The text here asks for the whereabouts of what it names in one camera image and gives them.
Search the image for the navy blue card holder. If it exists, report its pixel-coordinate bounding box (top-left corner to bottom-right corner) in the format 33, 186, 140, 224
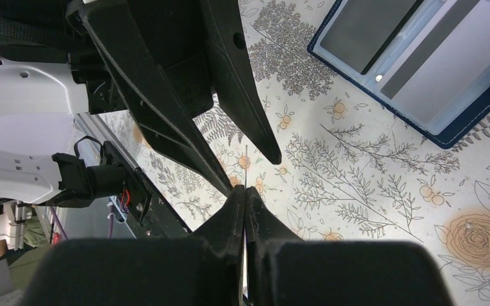
307, 1, 490, 149

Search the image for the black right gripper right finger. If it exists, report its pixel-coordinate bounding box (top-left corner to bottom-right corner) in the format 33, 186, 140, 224
244, 187, 452, 305

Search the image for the silver credit card with chip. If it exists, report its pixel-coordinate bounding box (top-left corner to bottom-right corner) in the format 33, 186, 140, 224
243, 145, 249, 187

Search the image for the card inside holder sleeve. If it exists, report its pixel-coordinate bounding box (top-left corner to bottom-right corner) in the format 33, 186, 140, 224
320, 0, 422, 75

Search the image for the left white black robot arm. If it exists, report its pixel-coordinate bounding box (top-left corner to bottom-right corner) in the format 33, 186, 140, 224
0, 1, 281, 207

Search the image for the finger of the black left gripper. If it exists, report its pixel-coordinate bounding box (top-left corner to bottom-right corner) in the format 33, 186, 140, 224
200, 1, 282, 164

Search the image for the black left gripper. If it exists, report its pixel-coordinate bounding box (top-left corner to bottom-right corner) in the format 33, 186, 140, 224
0, 1, 232, 196

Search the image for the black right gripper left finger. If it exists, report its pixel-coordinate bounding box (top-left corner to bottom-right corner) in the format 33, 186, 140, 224
20, 185, 245, 305

